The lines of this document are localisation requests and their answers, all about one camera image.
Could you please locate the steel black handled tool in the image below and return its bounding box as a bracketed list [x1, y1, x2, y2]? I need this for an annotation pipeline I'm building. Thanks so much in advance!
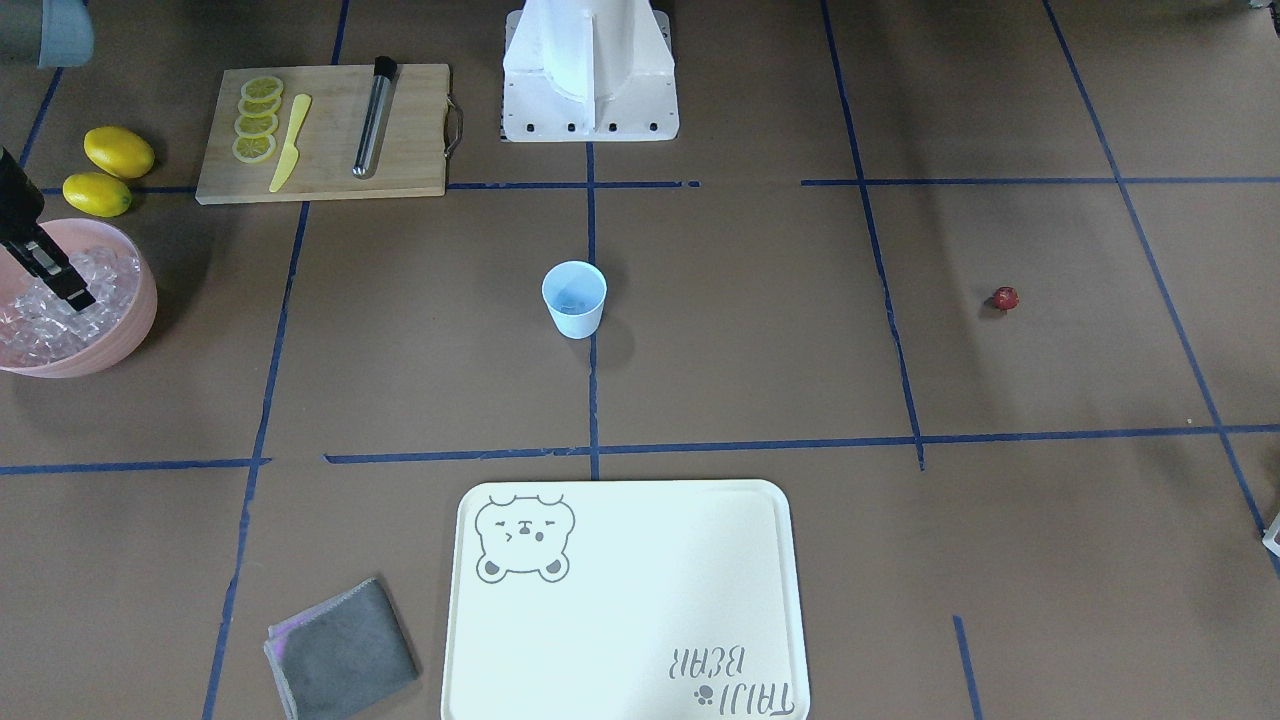
[351, 55, 399, 179]

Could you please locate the pink bowl of ice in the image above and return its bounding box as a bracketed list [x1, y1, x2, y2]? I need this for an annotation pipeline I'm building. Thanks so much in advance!
[1, 219, 157, 378]

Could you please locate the white camera pole base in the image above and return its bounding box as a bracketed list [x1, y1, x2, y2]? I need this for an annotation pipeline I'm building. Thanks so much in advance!
[500, 1, 680, 143]

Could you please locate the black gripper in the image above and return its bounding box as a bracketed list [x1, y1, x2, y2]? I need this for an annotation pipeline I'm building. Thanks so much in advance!
[1, 149, 97, 313]

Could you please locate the yellow lemon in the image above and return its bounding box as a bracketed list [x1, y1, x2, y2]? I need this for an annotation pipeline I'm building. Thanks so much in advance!
[61, 172, 133, 218]
[82, 126, 156, 181]

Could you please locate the light blue plastic cup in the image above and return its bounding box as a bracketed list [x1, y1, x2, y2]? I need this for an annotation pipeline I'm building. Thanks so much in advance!
[541, 260, 608, 340]

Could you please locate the grey folded cloth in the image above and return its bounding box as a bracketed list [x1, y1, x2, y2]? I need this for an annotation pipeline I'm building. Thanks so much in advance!
[262, 577, 420, 719]

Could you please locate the cream bear serving tray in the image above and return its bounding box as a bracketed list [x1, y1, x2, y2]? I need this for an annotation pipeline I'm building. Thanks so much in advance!
[440, 479, 812, 719]

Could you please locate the red strawberry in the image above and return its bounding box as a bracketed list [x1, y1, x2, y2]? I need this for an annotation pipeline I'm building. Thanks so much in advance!
[989, 286, 1021, 313]

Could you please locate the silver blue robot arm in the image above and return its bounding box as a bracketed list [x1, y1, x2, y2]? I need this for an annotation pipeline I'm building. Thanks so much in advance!
[1, 1, 96, 313]

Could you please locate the wooden cutting board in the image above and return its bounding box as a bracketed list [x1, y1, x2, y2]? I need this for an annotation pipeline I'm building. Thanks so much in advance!
[195, 64, 460, 205]

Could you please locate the yellow plastic knife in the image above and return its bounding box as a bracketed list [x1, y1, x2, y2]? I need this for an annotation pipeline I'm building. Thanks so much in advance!
[268, 94, 312, 193]

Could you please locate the lemon slice row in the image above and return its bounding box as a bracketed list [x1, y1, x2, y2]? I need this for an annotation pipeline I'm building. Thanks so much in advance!
[232, 76, 285, 164]

